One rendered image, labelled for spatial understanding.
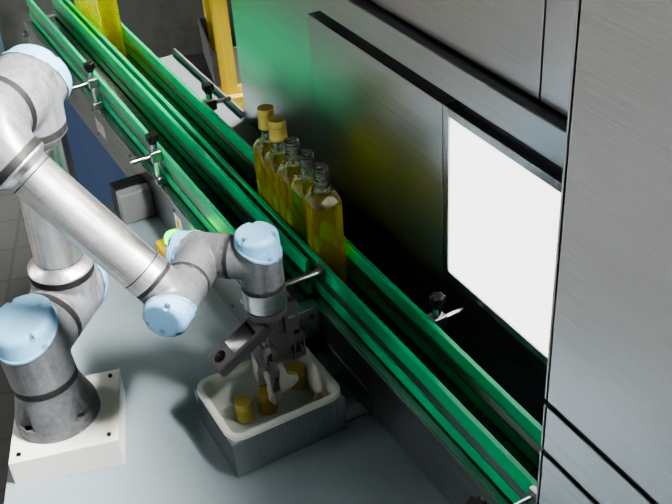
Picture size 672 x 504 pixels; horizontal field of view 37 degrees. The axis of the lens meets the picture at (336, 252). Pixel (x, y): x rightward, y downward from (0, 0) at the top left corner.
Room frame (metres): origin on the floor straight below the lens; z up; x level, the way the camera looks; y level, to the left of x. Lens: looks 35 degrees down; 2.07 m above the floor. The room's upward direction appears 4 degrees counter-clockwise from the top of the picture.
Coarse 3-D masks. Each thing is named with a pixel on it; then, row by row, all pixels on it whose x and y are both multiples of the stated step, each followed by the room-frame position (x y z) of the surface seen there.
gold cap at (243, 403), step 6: (240, 396) 1.34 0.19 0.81; (246, 396) 1.34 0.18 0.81; (234, 402) 1.33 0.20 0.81; (240, 402) 1.33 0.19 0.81; (246, 402) 1.33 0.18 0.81; (252, 402) 1.33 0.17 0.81; (240, 408) 1.32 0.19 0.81; (246, 408) 1.32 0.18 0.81; (252, 408) 1.33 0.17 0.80; (240, 414) 1.32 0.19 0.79; (246, 414) 1.32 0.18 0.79; (252, 414) 1.33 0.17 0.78; (240, 420) 1.32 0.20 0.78; (246, 420) 1.32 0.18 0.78; (252, 420) 1.32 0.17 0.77
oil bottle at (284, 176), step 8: (280, 168) 1.69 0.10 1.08; (288, 168) 1.67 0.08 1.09; (296, 168) 1.67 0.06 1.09; (280, 176) 1.68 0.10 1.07; (288, 176) 1.66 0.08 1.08; (280, 184) 1.69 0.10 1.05; (288, 184) 1.66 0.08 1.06; (280, 192) 1.69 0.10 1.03; (288, 192) 1.66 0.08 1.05; (280, 200) 1.69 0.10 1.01; (288, 200) 1.66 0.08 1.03; (288, 208) 1.66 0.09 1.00; (288, 216) 1.67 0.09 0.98; (288, 224) 1.67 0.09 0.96
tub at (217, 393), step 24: (288, 360) 1.43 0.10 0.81; (312, 360) 1.40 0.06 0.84; (216, 384) 1.37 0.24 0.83; (240, 384) 1.39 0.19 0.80; (312, 384) 1.39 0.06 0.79; (336, 384) 1.33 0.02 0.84; (216, 408) 1.36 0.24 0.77; (288, 408) 1.35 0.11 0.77; (312, 408) 1.28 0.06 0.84; (240, 432) 1.30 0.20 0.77
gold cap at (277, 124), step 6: (270, 120) 1.74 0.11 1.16; (276, 120) 1.74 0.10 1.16; (282, 120) 1.73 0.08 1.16; (270, 126) 1.73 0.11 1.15; (276, 126) 1.73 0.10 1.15; (282, 126) 1.73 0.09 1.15; (270, 132) 1.73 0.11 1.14; (276, 132) 1.73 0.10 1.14; (282, 132) 1.73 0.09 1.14; (270, 138) 1.73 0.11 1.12; (276, 138) 1.73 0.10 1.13; (282, 138) 1.73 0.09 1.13
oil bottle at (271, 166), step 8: (272, 152) 1.74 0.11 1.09; (264, 160) 1.75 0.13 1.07; (272, 160) 1.72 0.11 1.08; (280, 160) 1.72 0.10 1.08; (272, 168) 1.71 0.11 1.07; (272, 176) 1.72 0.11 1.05; (272, 184) 1.72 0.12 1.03; (272, 192) 1.73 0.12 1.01; (272, 200) 1.73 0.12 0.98; (272, 208) 1.73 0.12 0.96; (280, 208) 1.71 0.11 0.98; (280, 216) 1.71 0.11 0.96
